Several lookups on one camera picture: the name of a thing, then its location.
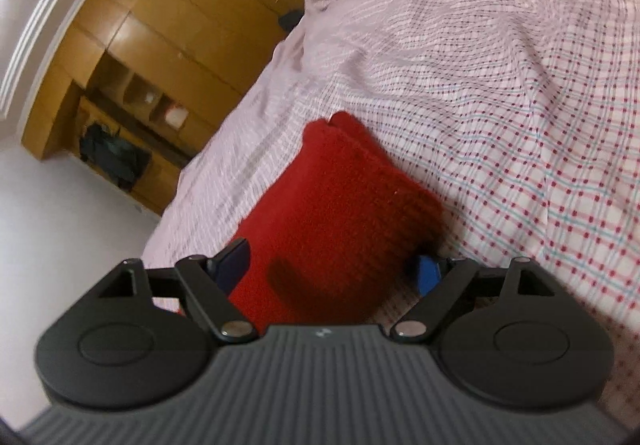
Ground red knitted cardigan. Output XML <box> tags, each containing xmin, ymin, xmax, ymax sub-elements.
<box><xmin>230</xmin><ymin>111</ymin><xmax>444</xmax><ymax>332</ymax></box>

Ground wooden wardrobe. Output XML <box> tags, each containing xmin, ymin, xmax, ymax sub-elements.
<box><xmin>22</xmin><ymin>0</ymin><xmax>303</xmax><ymax>212</ymax></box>

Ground pink checkered bed sheet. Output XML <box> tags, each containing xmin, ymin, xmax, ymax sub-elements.
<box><xmin>142</xmin><ymin>0</ymin><xmax>639</xmax><ymax>427</ymax></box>

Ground black garment in wardrobe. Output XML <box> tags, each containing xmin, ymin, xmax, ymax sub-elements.
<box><xmin>79</xmin><ymin>123</ymin><xmax>151</xmax><ymax>192</ymax></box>

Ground white red item on shelf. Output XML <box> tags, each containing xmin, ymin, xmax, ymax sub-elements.
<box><xmin>164</xmin><ymin>106</ymin><xmax>189</xmax><ymax>131</ymax></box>

